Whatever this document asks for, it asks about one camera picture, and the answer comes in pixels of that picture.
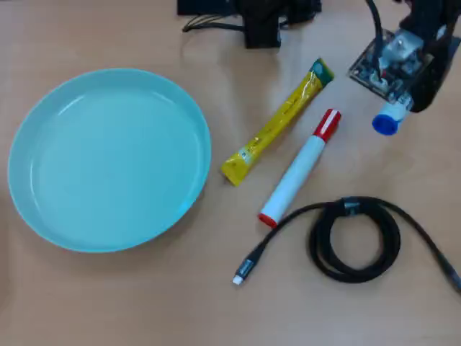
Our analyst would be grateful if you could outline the black coiled USB cable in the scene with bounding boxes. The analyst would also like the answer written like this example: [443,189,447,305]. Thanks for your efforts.
[232,196,461,295]

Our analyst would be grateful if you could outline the red and white marker pen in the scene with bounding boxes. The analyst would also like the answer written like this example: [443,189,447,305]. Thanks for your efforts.
[257,107,342,229]

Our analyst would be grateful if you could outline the yellow stick sachet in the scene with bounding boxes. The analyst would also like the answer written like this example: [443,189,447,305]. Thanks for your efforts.
[220,57,335,187]

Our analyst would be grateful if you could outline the thin black robot wires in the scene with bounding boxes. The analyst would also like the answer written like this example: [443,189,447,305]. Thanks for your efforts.
[182,13,246,34]

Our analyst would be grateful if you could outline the light blue round plate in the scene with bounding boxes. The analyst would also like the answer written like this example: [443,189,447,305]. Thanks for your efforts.
[7,67,212,254]

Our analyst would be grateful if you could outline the blue and white marker pen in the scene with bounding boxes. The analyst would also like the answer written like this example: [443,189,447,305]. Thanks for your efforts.
[371,100,413,137]

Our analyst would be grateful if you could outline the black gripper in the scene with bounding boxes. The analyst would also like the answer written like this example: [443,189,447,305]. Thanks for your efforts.
[398,9,461,114]

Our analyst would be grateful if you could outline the wrist camera board with bracket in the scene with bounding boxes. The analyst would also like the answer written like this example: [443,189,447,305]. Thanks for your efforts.
[347,27,426,107]

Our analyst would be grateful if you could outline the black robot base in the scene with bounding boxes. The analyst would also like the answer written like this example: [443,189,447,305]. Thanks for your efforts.
[176,0,322,50]

